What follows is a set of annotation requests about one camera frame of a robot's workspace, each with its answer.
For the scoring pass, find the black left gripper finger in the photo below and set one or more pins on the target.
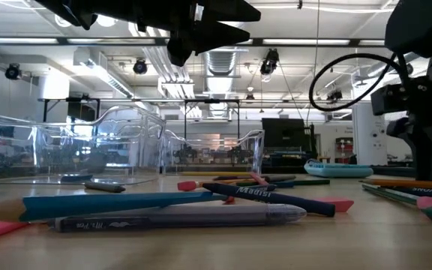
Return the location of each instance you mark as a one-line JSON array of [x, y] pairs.
[[227, 11], [219, 35]]

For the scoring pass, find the blue crayon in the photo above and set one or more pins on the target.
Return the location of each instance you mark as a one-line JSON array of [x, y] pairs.
[[266, 187], [426, 192]]

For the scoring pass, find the grey-blue crayon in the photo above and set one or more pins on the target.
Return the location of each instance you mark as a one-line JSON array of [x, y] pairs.
[[285, 177]]

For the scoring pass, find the blue eraser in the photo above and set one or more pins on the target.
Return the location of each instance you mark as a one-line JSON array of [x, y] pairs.
[[285, 185], [77, 178]]

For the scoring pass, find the navy crayon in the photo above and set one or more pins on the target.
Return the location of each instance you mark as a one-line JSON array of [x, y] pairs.
[[276, 198]]

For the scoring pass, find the grey crayon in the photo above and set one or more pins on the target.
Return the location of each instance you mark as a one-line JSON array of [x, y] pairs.
[[103, 186]]

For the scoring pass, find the blue pencil with red eraser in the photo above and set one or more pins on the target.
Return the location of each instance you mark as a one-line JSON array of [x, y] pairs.
[[107, 204]]

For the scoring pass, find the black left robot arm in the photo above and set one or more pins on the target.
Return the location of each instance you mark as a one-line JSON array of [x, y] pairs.
[[69, 9]]

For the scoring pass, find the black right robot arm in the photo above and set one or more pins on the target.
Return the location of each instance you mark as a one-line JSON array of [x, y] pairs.
[[418, 26]]

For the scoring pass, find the black ceiling spotlight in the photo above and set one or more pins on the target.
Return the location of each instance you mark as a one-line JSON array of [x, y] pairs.
[[140, 67], [12, 71], [335, 95], [269, 62]]

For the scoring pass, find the white column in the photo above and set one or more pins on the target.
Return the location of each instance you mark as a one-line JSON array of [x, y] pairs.
[[366, 142]]

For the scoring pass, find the red shelf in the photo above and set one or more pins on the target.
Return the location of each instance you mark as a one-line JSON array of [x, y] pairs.
[[344, 150]]

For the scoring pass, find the teal calculator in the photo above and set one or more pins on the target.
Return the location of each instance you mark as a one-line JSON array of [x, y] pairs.
[[336, 170]]

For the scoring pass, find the clear plastic bin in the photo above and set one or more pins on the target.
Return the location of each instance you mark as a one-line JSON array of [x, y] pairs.
[[126, 123], [208, 150], [13, 157]]

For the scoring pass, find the black monitor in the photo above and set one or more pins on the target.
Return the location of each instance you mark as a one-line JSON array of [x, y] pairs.
[[283, 133]]

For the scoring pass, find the pink eraser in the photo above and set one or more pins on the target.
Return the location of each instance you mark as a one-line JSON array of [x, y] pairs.
[[341, 204]]

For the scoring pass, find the overhead light bar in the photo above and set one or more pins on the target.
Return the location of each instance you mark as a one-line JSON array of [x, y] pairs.
[[21, 40]]

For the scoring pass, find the translucent grey pen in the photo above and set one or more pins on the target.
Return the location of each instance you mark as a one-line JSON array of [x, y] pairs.
[[201, 217]]

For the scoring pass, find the silver ventilation duct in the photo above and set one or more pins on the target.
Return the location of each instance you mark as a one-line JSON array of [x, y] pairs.
[[219, 63]]

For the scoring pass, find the black background rig frame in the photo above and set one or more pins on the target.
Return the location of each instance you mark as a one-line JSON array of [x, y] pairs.
[[83, 110], [211, 101]]

